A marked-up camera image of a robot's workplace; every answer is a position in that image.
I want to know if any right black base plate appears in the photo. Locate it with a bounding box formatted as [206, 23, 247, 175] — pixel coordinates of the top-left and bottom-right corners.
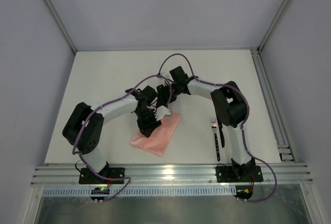
[215, 164, 264, 183]

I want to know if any right black controller board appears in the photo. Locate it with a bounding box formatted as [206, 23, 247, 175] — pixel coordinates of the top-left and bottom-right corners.
[234, 185, 253, 201]

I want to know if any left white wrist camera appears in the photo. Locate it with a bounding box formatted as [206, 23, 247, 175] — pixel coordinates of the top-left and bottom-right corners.
[155, 106, 172, 121]

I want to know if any right aluminium corner post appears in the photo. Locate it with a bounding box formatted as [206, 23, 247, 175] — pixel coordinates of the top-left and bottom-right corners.
[257, 0, 293, 53]

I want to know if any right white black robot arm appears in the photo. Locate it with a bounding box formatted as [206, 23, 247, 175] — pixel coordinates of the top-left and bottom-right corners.
[157, 66, 255, 182]

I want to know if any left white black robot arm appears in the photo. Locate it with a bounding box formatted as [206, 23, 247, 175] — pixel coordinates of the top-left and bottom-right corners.
[62, 86, 161, 174]

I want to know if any black controller board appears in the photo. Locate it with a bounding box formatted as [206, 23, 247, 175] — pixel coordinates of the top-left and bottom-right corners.
[234, 185, 253, 201]
[90, 186, 110, 203]

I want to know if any black handled fork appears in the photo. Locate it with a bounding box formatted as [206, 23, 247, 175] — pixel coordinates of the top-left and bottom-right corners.
[211, 118, 221, 162]

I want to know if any black handled knife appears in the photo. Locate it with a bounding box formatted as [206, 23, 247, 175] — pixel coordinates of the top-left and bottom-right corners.
[218, 122, 225, 148]

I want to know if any slotted grey cable duct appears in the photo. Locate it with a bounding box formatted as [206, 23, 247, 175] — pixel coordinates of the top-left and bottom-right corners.
[42, 185, 235, 197]

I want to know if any left black controller board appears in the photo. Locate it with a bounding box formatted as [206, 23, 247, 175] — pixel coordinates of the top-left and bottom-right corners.
[90, 186, 110, 203]

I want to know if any right aluminium side rail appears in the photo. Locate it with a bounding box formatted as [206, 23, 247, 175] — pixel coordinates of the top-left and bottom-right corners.
[250, 48, 296, 163]

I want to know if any left aluminium corner post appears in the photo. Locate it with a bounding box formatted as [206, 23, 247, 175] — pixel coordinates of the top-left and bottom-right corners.
[42, 0, 78, 55]

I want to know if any aluminium front rail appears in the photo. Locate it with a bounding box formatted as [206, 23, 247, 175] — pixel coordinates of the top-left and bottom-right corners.
[31, 162, 313, 186]

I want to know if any pink cloth napkin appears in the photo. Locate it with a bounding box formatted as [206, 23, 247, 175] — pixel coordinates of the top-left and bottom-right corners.
[129, 113, 182, 157]

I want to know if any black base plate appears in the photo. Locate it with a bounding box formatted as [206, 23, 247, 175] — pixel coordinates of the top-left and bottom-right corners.
[79, 167, 125, 185]
[215, 164, 264, 183]

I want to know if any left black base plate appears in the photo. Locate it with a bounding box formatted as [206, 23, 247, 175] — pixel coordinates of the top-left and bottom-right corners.
[79, 167, 125, 185]

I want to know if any aluminium corner post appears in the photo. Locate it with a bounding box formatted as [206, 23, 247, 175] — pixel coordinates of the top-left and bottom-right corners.
[42, 0, 78, 55]
[257, 0, 293, 53]

